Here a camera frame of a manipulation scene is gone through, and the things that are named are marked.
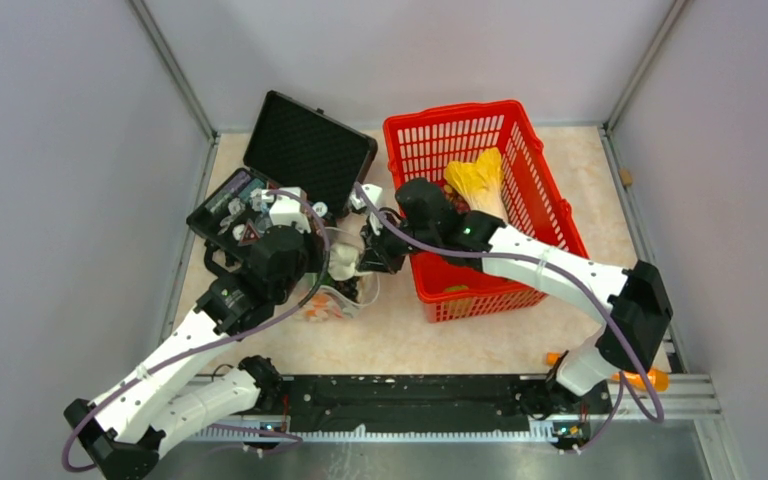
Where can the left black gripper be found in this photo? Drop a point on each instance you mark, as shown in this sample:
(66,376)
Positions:
(315,241)

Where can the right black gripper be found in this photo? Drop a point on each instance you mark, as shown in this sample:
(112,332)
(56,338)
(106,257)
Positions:
(376,256)

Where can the white mushroom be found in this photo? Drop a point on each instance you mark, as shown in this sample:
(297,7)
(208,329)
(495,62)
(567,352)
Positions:
(343,262)

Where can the black grape bunch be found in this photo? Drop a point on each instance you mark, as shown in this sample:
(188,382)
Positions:
(348,288)

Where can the clear zip top bag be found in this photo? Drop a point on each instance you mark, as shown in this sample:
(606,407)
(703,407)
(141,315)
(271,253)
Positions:
(369,283)

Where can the orange fruit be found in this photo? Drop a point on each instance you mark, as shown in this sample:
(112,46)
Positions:
(321,308)

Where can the napa cabbage toy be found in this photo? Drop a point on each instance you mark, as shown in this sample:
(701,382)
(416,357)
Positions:
(479,183)

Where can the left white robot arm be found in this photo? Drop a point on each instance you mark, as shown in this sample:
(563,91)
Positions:
(128,429)

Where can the green lime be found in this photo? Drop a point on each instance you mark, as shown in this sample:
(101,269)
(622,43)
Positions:
(456,290)

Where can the purple grape bunch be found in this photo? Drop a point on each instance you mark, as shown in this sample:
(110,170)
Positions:
(459,203)

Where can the black poker chip case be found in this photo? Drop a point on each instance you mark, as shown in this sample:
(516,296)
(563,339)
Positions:
(297,158)

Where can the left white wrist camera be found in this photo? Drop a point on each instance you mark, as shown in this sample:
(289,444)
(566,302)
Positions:
(287,209)

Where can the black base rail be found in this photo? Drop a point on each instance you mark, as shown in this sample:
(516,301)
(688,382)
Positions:
(425,406)

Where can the orange handled tool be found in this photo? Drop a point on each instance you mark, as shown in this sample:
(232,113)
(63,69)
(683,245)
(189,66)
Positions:
(659,379)

